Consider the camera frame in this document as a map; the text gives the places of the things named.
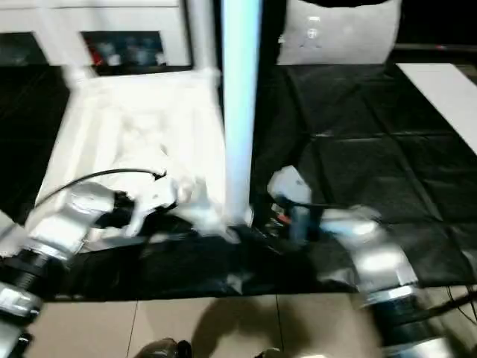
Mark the white plastic table leg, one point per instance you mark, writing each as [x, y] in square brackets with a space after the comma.
[203, 37]
[76, 74]
[9, 240]
[240, 112]

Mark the white plastic table top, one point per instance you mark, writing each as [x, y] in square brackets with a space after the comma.
[130, 97]

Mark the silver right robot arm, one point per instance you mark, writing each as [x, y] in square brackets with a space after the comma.
[380, 257]

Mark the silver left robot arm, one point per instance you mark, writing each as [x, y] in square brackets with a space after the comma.
[63, 231]

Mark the dark left robot foot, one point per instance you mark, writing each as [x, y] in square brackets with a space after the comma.
[164, 348]

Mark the black work mat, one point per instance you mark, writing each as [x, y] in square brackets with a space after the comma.
[372, 130]

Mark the red box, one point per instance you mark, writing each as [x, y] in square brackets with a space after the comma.
[97, 56]

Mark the grey printed cushion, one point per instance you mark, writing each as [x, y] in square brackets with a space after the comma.
[354, 33]

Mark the white flat board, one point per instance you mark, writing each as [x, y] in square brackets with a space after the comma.
[443, 97]

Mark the white glass-door cabinet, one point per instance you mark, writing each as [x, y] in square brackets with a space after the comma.
[130, 15]

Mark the black glossy low shelf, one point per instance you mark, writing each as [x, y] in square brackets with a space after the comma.
[436, 47]

